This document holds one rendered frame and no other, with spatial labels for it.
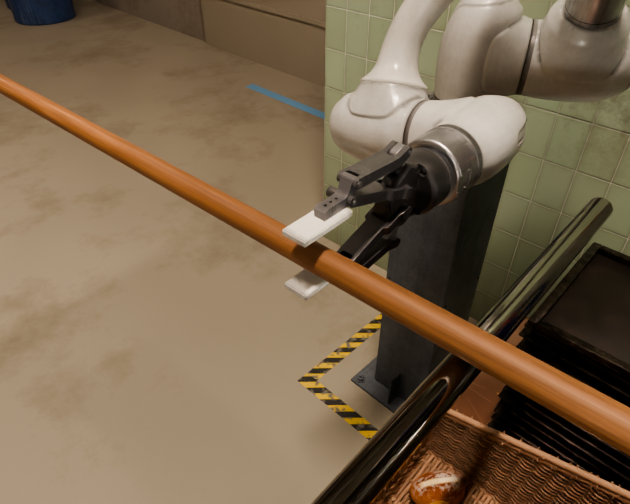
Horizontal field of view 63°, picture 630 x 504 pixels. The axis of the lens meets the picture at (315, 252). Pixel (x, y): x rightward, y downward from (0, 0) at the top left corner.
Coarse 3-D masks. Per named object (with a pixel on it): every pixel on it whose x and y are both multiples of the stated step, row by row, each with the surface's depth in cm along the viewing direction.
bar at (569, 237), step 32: (576, 224) 60; (544, 256) 55; (576, 256) 58; (512, 288) 51; (544, 288) 52; (480, 320) 48; (512, 320) 48; (448, 384) 42; (416, 416) 40; (384, 448) 38; (416, 448) 39; (352, 480) 36; (384, 480) 37
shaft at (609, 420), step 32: (32, 96) 82; (64, 128) 77; (96, 128) 73; (128, 160) 67; (160, 160) 65; (192, 192) 60; (256, 224) 55; (288, 256) 53; (320, 256) 50; (352, 288) 48; (384, 288) 46; (416, 320) 44; (448, 320) 43; (480, 352) 41; (512, 352) 40; (512, 384) 40; (544, 384) 38; (576, 384) 38; (576, 416) 37; (608, 416) 36
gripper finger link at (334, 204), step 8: (352, 176) 50; (344, 184) 51; (336, 192) 51; (344, 192) 51; (352, 192) 51; (328, 200) 50; (336, 200) 50; (344, 200) 50; (320, 208) 49; (328, 208) 49; (336, 208) 50; (344, 208) 51; (320, 216) 49; (328, 216) 49
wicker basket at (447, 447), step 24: (432, 432) 97; (456, 432) 92; (480, 432) 87; (504, 432) 85; (432, 456) 100; (456, 456) 96; (480, 456) 90; (504, 456) 86; (528, 456) 82; (552, 456) 79; (408, 480) 96; (480, 480) 93; (504, 480) 89; (528, 480) 86; (552, 480) 81; (600, 480) 74
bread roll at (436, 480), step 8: (432, 472) 92; (440, 472) 92; (448, 472) 92; (416, 480) 92; (424, 480) 91; (432, 480) 90; (440, 480) 90; (448, 480) 91; (456, 480) 91; (416, 488) 91; (424, 488) 90; (432, 488) 90; (440, 488) 90; (448, 488) 90; (456, 488) 90; (464, 488) 92; (416, 496) 91; (424, 496) 90; (432, 496) 89; (440, 496) 89; (448, 496) 90; (456, 496) 90
